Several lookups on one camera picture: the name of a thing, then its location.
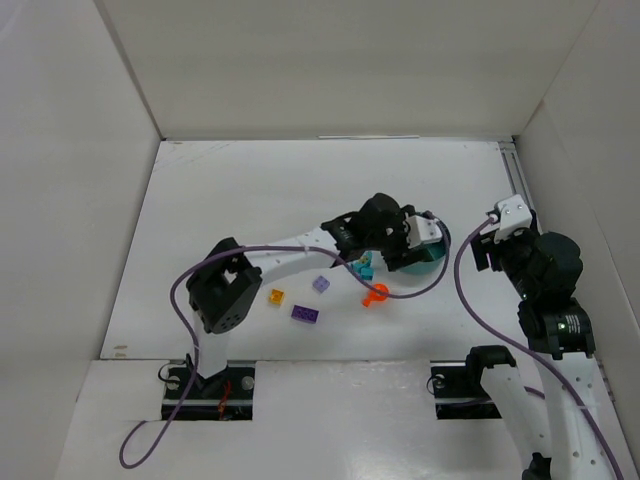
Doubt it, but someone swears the light purple square lego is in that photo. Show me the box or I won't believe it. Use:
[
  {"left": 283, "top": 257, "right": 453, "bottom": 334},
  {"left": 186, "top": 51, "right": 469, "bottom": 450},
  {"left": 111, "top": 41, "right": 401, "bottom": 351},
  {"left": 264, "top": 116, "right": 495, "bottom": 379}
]
[{"left": 312, "top": 275, "right": 330, "bottom": 294}]

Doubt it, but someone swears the teal round divided container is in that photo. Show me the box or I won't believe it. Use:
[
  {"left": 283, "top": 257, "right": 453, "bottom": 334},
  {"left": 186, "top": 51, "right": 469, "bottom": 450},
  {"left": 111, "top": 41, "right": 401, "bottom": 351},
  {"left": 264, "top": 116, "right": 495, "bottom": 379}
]
[{"left": 400, "top": 219, "right": 451, "bottom": 276}]

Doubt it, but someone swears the teal flower frog lego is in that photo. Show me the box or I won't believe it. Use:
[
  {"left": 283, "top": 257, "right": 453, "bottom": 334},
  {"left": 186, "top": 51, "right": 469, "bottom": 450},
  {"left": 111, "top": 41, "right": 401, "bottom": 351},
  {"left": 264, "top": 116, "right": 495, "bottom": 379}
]
[{"left": 349, "top": 251, "right": 374, "bottom": 281}]

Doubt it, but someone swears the dark purple long lego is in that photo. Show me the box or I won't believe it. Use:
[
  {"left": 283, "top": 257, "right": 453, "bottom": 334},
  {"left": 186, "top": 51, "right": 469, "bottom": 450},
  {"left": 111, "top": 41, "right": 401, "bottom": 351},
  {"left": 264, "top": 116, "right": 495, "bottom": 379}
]
[{"left": 291, "top": 304, "right": 320, "bottom": 324}]

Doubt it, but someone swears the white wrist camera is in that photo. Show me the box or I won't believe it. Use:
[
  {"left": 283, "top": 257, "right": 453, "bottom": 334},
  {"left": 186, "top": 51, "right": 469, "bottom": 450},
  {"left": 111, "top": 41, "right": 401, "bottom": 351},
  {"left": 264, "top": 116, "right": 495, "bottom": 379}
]
[
  {"left": 404, "top": 215, "right": 443, "bottom": 250},
  {"left": 488, "top": 194, "right": 533, "bottom": 244}
]

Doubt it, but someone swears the orange round dish lego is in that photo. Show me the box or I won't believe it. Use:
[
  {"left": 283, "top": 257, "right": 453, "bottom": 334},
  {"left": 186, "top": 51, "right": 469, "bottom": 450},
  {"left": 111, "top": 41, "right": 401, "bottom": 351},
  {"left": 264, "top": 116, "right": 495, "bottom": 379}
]
[{"left": 362, "top": 283, "right": 390, "bottom": 308}]

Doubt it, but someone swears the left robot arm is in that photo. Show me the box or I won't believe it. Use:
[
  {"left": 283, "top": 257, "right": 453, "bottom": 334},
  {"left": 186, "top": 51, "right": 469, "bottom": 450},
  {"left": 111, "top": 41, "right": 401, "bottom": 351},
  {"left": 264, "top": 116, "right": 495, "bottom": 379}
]
[{"left": 186, "top": 193, "right": 442, "bottom": 385}]

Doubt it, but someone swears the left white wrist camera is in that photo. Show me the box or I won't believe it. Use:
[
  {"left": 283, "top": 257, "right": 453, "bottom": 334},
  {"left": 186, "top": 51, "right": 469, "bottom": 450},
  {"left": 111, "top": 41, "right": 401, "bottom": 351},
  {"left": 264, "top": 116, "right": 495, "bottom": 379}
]
[{"left": 404, "top": 215, "right": 443, "bottom": 250}]

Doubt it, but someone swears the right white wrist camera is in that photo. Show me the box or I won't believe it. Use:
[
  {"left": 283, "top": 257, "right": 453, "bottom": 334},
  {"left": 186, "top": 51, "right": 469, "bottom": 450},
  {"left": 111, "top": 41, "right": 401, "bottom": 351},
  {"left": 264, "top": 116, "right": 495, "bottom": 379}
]
[{"left": 488, "top": 194, "right": 533, "bottom": 244}]

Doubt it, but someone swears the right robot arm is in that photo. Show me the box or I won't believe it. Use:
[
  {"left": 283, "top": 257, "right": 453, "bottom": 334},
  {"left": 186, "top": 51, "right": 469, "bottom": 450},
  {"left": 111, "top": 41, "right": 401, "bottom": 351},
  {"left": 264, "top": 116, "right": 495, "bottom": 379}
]
[{"left": 460, "top": 198, "right": 624, "bottom": 479}]

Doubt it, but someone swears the aluminium rail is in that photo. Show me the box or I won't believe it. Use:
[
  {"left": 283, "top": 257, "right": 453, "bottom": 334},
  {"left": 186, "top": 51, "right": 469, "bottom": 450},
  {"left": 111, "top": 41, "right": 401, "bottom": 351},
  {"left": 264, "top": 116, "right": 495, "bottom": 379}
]
[{"left": 497, "top": 141, "right": 616, "bottom": 401}]

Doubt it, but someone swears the yellow orange square lego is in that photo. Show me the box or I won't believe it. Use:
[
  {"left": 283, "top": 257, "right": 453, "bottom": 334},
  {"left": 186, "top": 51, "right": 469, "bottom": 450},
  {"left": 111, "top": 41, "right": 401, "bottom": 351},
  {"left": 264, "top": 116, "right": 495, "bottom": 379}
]
[{"left": 268, "top": 289, "right": 285, "bottom": 306}]

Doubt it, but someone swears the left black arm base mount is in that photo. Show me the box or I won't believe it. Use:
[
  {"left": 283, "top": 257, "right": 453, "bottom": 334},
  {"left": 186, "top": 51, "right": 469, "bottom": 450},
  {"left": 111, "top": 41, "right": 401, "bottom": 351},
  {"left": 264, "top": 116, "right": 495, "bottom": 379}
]
[{"left": 157, "top": 357, "right": 256, "bottom": 422}]

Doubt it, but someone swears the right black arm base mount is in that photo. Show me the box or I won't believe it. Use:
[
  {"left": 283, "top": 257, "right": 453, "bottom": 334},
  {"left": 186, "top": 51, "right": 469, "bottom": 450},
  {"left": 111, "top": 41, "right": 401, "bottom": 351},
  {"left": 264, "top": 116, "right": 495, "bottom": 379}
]
[{"left": 426, "top": 345, "right": 516, "bottom": 420}]

